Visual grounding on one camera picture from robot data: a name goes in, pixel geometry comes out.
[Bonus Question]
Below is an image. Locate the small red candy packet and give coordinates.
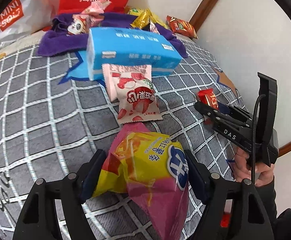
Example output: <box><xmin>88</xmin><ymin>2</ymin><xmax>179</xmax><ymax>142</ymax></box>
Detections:
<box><xmin>197</xmin><ymin>88</ymin><xmax>219</xmax><ymax>125</ymax></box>

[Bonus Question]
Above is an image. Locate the yellow pink potato chips bag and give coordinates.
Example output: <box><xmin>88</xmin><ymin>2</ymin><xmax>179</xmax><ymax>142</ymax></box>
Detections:
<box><xmin>93</xmin><ymin>122</ymin><xmax>189</xmax><ymax>239</ymax></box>

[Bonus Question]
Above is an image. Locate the yellow small snack packet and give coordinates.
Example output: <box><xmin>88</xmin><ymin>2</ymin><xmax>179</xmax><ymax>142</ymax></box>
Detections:
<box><xmin>130</xmin><ymin>8</ymin><xmax>152</xmax><ymax>29</ymax></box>

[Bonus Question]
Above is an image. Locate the panda pink snack packet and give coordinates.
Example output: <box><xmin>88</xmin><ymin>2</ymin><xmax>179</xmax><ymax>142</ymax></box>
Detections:
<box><xmin>67</xmin><ymin>0</ymin><xmax>111</xmax><ymax>35</ymax></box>

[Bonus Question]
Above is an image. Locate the pink white thin snack packet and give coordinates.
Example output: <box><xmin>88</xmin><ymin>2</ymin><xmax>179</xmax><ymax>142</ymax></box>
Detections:
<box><xmin>149</xmin><ymin>21</ymin><xmax>160</xmax><ymax>35</ymax></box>

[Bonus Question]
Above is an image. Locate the black sleeve forearm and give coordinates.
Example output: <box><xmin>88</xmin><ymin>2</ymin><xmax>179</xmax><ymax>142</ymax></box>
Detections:
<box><xmin>256</xmin><ymin>171</ymin><xmax>291</xmax><ymax>239</ymax></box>

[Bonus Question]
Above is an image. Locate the person's right hand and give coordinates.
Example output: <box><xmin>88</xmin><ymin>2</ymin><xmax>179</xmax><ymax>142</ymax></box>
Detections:
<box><xmin>233</xmin><ymin>147</ymin><xmax>274</xmax><ymax>187</ymax></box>

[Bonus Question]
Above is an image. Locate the grey grid bed sheet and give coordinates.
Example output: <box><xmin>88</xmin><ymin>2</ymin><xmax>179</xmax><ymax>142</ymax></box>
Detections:
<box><xmin>0</xmin><ymin>41</ymin><xmax>245</xmax><ymax>239</ymax></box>

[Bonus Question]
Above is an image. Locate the white strawberry snack packet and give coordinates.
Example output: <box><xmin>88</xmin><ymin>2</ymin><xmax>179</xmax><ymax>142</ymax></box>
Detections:
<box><xmin>106</xmin><ymin>64</ymin><xmax>163</xmax><ymax>124</ymax></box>

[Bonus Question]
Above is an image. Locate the red orange snack bag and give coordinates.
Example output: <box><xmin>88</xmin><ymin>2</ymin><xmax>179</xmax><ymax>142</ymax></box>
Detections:
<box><xmin>166</xmin><ymin>15</ymin><xmax>197</xmax><ymax>39</ymax></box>

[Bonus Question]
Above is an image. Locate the pink peach snack packet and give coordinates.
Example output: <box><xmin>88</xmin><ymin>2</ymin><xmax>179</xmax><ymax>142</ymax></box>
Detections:
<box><xmin>102</xmin><ymin>64</ymin><xmax>117</xmax><ymax>102</ymax></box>

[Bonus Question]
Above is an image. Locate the blue tissue pack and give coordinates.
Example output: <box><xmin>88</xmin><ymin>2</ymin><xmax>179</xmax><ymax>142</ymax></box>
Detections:
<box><xmin>86</xmin><ymin>27</ymin><xmax>182</xmax><ymax>81</ymax></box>

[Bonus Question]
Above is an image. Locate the white newspaper print sheet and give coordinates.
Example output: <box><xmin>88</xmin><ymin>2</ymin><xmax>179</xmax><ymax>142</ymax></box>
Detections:
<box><xmin>0</xmin><ymin>30</ymin><xmax>46</xmax><ymax>55</ymax></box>

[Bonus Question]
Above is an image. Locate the purple towel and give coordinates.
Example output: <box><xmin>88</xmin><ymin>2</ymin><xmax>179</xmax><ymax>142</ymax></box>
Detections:
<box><xmin>37</xmin><ymin>12</ymin><xmax>188</xmax><ymax>59</ymax></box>

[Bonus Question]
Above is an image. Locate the white Miniso plastic bag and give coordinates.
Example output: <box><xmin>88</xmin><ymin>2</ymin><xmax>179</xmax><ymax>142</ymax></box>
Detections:
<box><xmin>0</xmin><ymin>0</ymin><xmax>55</xmax><ymax>49</ymax></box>

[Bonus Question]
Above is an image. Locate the brown wooden door frame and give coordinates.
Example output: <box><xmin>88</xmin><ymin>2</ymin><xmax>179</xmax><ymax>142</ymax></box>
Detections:
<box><xmin>190</xmin><ymin>0</ymin><xmax>219</xmax><ymax>31</ymax></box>

